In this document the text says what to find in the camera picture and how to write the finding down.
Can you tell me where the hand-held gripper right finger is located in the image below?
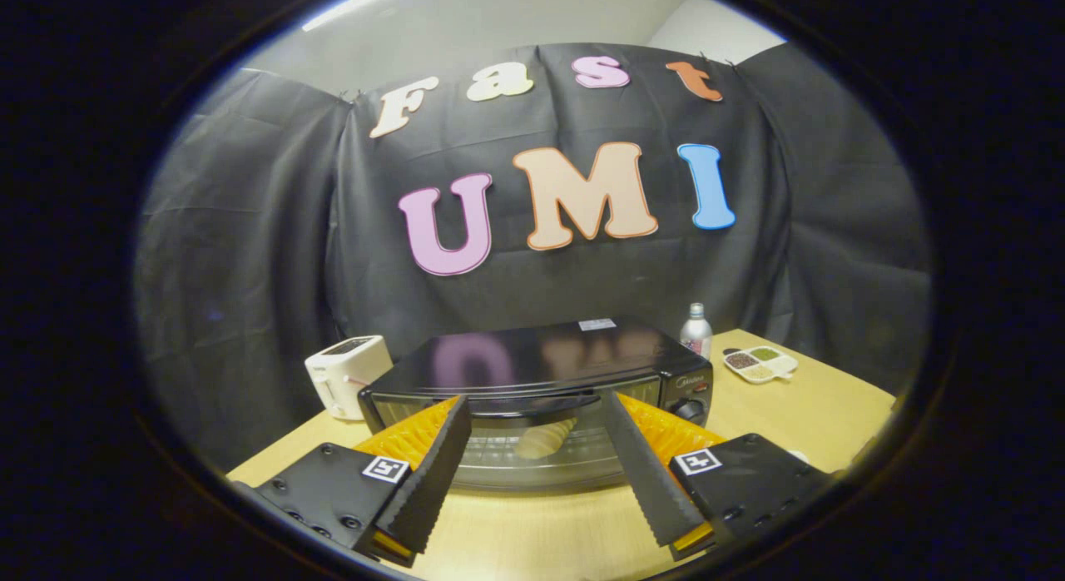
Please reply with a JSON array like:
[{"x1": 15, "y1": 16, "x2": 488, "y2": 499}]
[{"x1": 601, "y1": 389, "x2": 833, "y2": 564}]

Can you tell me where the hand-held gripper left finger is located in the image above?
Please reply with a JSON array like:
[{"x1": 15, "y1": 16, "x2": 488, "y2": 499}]
[{"x1": 254, "y1": 395, "x2": 473, "y2": 569}]

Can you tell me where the pale ridged croissant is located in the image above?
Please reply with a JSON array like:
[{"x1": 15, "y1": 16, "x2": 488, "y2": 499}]
[{"x1": 512, "y1": 417, "x2": 578, "y2": 461}]

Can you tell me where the black toaster oven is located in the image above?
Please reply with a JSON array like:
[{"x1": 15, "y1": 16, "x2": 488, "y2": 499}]
[{"x1": 358, "y1": 316, "x2": 715, "y2": 493}]

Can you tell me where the white pop-up toaster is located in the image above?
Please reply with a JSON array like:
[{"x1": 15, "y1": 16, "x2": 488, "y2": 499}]
[{"x1": 305, "y1": 335, "x2": 394, "y2": 421}]

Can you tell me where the clear plastic bottle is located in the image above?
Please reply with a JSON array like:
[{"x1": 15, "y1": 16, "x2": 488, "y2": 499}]
[{"x1": 680, "y1": 303, "x2": 714, "y2": 360}]

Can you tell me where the white sectioned dish with seeds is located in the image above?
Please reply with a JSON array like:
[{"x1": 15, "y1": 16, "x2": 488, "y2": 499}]
[{"x1": 722, "y1": 345, "x2": 799, "y2": 385}]

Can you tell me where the black backdrop cloth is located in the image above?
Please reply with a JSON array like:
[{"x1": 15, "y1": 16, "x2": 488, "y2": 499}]
[{"x1": 133, "y1": 42, "x2": 933, "y2": 474}]

